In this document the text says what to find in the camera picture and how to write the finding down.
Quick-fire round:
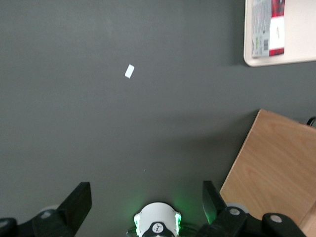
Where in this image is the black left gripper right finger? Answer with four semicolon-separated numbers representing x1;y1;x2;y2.
202;180;308;237

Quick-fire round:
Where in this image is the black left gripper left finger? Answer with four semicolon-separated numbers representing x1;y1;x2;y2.
0;181;93;237

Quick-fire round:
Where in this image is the wooden two-drawer cabinet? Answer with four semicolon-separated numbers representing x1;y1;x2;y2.
219;108;316;237

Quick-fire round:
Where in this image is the beige plastic tray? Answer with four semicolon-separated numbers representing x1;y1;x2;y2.
242;0;316;68

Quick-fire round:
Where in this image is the small white paper label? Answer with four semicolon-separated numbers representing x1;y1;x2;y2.
124;64;136;79

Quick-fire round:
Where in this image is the red cookie box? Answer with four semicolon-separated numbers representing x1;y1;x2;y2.
251;0;286;59

